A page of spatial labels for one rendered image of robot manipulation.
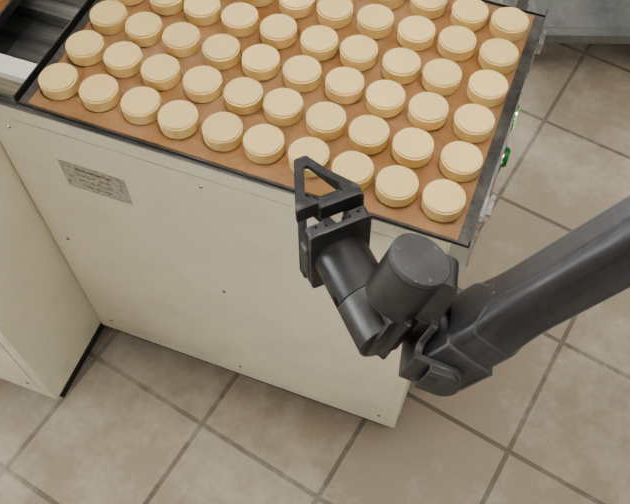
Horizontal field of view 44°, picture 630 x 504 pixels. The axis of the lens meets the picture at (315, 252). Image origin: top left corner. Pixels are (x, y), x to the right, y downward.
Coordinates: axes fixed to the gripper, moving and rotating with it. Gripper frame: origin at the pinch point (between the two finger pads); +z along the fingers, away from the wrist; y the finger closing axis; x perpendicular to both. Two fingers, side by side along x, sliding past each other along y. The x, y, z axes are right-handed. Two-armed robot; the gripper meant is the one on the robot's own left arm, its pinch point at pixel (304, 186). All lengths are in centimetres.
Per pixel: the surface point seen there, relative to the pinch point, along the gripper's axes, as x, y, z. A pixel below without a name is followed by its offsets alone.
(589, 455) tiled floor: 53, 100, -24
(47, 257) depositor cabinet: -35, 54, 41
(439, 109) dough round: 21.6, 6.6, 8.2
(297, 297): 1.4, 43.6, 9.5
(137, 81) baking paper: -11.1, 7.9, 29.8
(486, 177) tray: 22.7, 8.9, -2.0
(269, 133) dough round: 0.9, 6.2, 13.2
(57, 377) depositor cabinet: -45, 83, 32
